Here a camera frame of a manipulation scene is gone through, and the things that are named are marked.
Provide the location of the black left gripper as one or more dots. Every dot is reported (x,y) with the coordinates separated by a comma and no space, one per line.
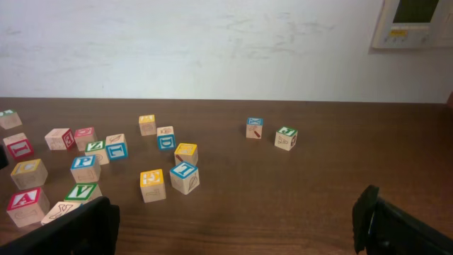
(3,158)

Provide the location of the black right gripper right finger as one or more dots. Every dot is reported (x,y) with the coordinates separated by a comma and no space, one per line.
(380,227)

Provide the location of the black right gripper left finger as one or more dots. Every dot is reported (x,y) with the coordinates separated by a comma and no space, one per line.
(91,229)

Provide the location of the red I wooden block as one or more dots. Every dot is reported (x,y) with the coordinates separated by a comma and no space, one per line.
(18,146)

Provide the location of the yellow C wooden block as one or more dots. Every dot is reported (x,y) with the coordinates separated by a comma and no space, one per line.
(29,174)

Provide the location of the plain drawing wooden block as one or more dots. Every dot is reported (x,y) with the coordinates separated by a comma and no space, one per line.
(61,208)

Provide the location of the green V wooden block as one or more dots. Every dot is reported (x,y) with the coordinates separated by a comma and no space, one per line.
(83,193)

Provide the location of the green L far wooden block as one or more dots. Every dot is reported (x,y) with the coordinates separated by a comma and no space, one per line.
(9,119)

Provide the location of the red A wooden block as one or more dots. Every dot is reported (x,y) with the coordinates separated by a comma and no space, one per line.
(28,207)

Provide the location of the red E wooden block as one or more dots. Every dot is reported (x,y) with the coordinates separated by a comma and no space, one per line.
(60,139)

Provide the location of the blue P wooden block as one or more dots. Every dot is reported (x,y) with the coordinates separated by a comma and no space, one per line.
(86,169)

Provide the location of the yellow E wooden block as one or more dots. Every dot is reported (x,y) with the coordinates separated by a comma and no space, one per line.
(152,185)

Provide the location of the green Z wooden block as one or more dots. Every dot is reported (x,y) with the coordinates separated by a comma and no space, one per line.
(98,149)

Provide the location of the red O wooden block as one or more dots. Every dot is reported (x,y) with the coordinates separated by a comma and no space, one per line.
(84,136)

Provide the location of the blue L feather wooden block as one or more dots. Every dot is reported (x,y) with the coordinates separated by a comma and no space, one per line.
(116,147)

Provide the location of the blue I leaf wooden block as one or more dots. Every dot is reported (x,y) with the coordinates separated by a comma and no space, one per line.
(185,177)

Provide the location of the blue D wooden block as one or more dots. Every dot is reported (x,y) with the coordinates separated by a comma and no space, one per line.
(166,138)

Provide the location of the yellow far wooden block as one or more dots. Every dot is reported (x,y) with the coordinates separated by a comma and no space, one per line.
(147,125)

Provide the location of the yellow top wooden block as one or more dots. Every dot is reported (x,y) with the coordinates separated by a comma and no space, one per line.
(186,153)

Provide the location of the green J wooden block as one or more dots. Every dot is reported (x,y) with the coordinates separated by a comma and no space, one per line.
(286,138)

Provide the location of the blue X wooden block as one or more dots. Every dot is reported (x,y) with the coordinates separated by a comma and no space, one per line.
(254,128)

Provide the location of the beige wall control panel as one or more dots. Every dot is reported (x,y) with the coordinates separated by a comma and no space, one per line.
(413,24)

